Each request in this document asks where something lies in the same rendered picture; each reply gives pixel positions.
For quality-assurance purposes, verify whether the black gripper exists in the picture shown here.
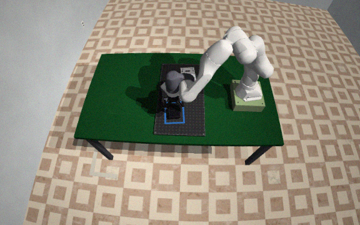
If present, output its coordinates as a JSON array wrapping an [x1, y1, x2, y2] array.
[[164, 96, 184, 113]]

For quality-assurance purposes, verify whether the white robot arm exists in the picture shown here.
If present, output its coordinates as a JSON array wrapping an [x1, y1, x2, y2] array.
[[161, 26, 274, 103]]

